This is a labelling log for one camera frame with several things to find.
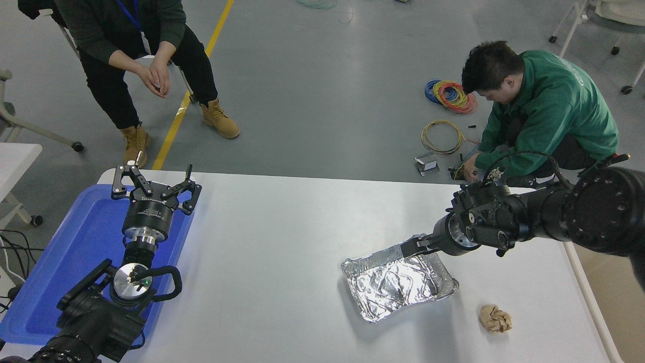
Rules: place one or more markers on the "crouching person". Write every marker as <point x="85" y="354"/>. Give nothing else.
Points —
<point x="554" y="111"/>

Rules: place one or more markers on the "seated person's right hand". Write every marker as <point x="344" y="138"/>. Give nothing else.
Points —
<point x="145" y="74"/>

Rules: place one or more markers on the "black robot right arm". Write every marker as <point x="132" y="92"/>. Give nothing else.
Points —
<point x="604" y="212"/>

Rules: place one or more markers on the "seated person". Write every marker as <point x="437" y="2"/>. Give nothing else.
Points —
<point x="101" y="20"/>

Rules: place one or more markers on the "blue plastic tray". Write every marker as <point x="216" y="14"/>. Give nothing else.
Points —
<point x="75" y="252"/>

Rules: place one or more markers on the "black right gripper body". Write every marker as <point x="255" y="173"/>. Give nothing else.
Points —
<point x="444" y="237"/>

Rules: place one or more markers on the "large pale bin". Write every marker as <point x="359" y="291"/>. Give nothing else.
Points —
<point x="615" y="322"/>

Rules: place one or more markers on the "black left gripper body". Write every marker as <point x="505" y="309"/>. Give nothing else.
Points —
<point x="151" y="214"/>

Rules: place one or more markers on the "white side table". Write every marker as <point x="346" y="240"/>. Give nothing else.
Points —
<point x="15" y="161"/>

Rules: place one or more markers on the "crumpled tan paper ball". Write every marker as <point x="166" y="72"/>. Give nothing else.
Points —
<point x="495" y="319"/>

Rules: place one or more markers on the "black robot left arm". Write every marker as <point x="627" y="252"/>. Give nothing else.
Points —
<point x="90" y="322"/>

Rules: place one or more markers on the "white wheeled chair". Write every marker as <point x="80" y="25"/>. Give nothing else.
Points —
<point x="615" y="12"/>

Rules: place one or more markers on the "grey wheeled chair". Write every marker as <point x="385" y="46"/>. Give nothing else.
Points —
<point x="30" y="126"/>

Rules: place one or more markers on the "black garment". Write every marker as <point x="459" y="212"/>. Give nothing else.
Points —
<point x="35" y="7"/>

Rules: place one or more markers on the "crouching person's right hand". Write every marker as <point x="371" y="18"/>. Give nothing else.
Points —
<point x="472" y="169"/>

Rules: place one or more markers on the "black hand tool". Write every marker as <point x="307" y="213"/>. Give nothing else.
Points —
<point x="602" y="165"/>

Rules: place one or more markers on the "silver foil tray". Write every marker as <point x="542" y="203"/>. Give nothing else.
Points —
<point x="398" y="282"/>

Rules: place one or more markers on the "seated person's left hand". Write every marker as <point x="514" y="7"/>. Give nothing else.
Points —
<point x="164" y="63"/>

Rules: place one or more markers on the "silver metal box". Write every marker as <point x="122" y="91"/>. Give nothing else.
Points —
<point x="427" y="164"/>

